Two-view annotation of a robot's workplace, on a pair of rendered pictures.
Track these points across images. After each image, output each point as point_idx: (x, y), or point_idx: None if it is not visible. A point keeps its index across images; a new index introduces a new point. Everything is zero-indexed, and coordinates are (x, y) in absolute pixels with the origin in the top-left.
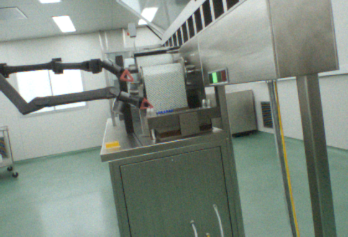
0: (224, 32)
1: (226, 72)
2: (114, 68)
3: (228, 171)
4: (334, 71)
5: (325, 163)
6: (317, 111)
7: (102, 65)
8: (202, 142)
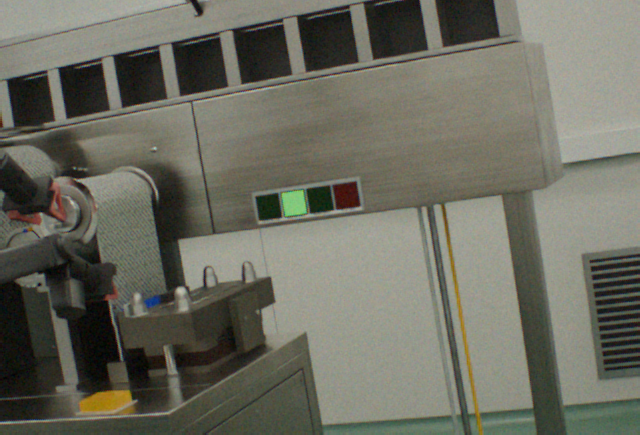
0: (357, 102)
1: (361, 187)
2: (28, 180)
3: (318, 426)
4: None
5: (552, 334)
6: (539, 247)
7: (3, 169)
8: (285, 360)
